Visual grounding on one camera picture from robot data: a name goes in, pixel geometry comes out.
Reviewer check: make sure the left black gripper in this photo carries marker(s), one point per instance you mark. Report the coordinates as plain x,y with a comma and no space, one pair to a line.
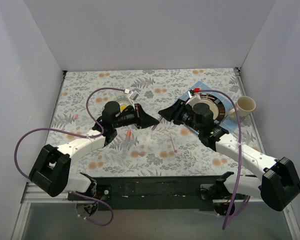
138,116

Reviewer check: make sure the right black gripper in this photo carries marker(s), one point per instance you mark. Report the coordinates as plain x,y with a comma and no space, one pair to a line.
179,113

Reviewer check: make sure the grey highlighter pen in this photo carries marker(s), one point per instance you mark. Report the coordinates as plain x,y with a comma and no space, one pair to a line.
126,141

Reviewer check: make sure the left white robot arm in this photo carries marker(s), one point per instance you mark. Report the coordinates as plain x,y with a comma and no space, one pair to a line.
51,170

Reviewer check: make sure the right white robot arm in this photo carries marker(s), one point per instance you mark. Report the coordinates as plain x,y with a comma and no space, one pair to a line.
275,181

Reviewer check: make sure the pink white pen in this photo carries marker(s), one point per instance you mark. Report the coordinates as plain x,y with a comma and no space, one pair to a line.
173,143

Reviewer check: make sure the purple pen cap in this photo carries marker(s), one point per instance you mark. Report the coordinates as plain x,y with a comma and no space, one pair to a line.
141,153

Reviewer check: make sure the patterned glass bowl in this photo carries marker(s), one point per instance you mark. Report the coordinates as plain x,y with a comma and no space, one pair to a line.
124,101

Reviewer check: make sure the floral table mat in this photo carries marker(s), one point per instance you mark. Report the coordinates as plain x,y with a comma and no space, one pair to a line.
85,93

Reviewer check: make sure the dark striped plate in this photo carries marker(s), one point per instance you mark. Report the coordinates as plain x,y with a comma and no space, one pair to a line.
215,105

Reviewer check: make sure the blue checked cloth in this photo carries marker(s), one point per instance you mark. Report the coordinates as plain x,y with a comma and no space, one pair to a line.
226,123

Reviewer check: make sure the cream ceramic mug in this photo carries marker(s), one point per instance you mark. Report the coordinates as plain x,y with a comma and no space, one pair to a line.
244,106

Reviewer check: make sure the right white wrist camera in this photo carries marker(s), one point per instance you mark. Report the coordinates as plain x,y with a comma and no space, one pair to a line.
193,98

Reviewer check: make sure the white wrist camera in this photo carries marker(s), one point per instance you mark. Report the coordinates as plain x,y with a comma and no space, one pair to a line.
130,97
193,98

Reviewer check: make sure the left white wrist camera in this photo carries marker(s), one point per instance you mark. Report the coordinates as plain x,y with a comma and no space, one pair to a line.
130,97

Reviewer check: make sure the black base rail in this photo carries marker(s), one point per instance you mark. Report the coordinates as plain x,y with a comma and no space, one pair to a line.
157,192

